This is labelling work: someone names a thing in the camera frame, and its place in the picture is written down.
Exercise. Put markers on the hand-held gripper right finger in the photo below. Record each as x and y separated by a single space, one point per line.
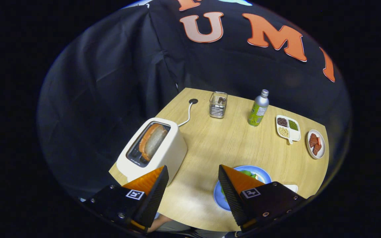
232 198

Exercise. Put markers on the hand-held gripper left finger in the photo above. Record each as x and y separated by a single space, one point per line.
154 198

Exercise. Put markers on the green lettuce leaf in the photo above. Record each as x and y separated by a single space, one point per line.
247 173

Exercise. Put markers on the browned toast slice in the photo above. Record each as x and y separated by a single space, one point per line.
152 142

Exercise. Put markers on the blue round plate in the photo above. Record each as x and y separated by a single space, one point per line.
263 175

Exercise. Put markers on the person's grey clothing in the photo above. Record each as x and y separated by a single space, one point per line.
184 229

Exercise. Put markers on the cream toaster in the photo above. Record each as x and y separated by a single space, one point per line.
174 148

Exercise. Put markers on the white rounded square plate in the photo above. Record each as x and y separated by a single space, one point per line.
291 187

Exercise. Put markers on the pile of yellow soybeans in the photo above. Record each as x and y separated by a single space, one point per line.
283 132

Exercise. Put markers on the white divided dish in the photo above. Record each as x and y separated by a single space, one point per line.
295 135

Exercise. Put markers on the silver bottle green label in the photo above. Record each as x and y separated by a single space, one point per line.
258 112

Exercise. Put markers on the pile of dark beans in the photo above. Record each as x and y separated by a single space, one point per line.
282 122

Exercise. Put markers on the pile of green beans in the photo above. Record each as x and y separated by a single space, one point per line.
293 125

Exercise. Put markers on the red-brown meat piece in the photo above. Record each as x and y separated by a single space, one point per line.
317 149
313 140

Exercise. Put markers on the white oval plate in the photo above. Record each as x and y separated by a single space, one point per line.
323 148

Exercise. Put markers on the pink sausage slice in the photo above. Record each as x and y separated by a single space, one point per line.
319 140

